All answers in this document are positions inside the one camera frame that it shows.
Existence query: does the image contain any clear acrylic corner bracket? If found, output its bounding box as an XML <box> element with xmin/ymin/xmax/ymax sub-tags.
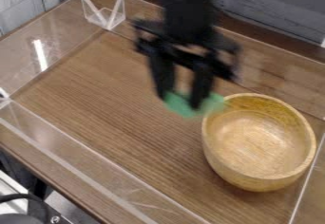
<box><xmin>82</xmin><ymin>0</ymin><xmax>126</xmax><ymax>30</ymax></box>

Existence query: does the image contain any black cable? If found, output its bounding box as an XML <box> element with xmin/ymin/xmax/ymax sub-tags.
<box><xmin>0</xmin><ymin>193</ymin><xmax>47</xmax><ymax>224</ymax></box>

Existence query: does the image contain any clear acrylic tray wall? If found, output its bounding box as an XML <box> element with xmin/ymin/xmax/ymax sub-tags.
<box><xmin>0</xmin><ymin>0</ymin><xmax>325</xmax><ymax>224</ymax></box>

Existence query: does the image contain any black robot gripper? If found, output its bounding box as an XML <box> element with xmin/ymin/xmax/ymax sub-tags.
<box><xmin>134</xmin><ymin>0</ymin><xmax>240</xmax><ymax>109</ymax></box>

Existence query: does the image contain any green rectangular block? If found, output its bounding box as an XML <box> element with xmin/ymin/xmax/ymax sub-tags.
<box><xmin>164</xmin><ymin>92</ymin><xmax>225</xmax><ymax>118</ymax></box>

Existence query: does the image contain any brown wooden bowl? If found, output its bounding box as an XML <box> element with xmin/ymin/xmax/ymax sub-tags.
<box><xmin>202</xmin><ymin>93</ymin><xmax>316</xmax><ymax>192</ymax></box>

